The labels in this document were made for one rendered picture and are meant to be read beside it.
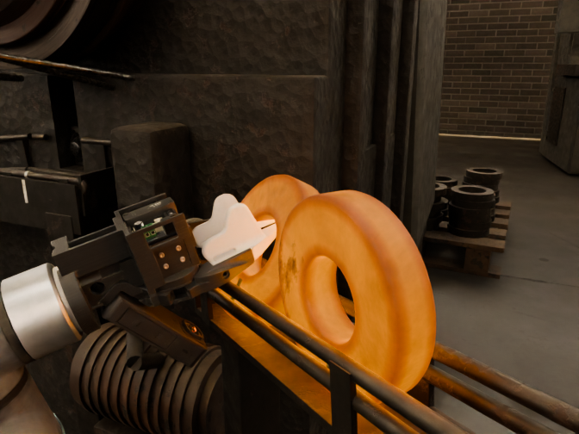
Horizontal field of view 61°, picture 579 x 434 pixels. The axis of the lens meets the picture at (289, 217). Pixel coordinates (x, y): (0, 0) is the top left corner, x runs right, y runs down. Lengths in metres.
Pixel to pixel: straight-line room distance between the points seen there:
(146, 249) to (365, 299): 0.20
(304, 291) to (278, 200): 0.13
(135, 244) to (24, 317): 0.10
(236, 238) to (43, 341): 0.19
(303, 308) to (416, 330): 0.12
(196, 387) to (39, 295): 0.26
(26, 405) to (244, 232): 0.24
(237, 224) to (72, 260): 0.15
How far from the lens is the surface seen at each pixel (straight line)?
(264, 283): 0.47
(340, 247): 0.33
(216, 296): 0.51
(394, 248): 0.31
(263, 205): 0.51
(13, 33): 0.87
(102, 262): 0.45
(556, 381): 1.70
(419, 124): 1.52
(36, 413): 0.51
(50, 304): 0.45
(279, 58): 0.78
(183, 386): 0.64
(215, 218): 0.50
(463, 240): 2.29
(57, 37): 0.83
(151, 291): 0.45
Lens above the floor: 0.89
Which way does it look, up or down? 17 degrees down
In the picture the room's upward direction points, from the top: straight up
